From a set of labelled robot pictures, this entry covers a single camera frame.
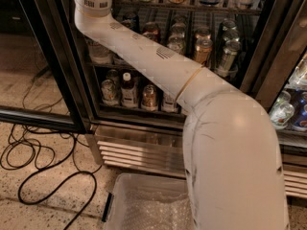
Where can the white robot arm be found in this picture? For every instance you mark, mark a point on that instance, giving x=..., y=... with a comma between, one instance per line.
x=231, y=153

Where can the gold can bottom shelf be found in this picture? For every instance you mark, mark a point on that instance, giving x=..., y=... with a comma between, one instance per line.
x=149, y=98

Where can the silver can bottom left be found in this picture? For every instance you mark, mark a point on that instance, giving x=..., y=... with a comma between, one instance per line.
x=110, y=94

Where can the red coca-cola can middle shelf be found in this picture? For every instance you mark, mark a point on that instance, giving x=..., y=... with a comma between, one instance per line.
x=151, y=36

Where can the orange gold soda can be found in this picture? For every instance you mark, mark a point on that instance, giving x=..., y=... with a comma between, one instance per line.
x=202, y=50

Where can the open fridge glass door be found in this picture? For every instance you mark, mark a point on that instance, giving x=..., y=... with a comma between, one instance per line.
x=38, y=80

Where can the stainless steel fridge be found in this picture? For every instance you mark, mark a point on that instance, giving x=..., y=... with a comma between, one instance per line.
x=151, y=142

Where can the blue can right compartment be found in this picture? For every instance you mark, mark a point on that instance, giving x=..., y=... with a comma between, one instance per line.
x=299, y=120

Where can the brown tea bottle right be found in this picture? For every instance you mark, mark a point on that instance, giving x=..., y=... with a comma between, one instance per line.
x=168, y=104

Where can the brown tea bottle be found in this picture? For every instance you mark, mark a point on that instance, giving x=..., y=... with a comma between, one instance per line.
x=129, y=92
x=168, y=104

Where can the brown tea bottle left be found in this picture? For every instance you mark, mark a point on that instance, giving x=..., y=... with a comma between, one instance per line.
x=129, y=92

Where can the clear water bottle front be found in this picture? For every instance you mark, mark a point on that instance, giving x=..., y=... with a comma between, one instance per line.
x=98, y=53

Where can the clear plastic bin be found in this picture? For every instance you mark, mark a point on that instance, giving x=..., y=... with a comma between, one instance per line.
x=126, y=183

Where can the bubble wrap sheet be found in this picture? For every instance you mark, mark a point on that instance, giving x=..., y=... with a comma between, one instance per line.
x=157, y=211

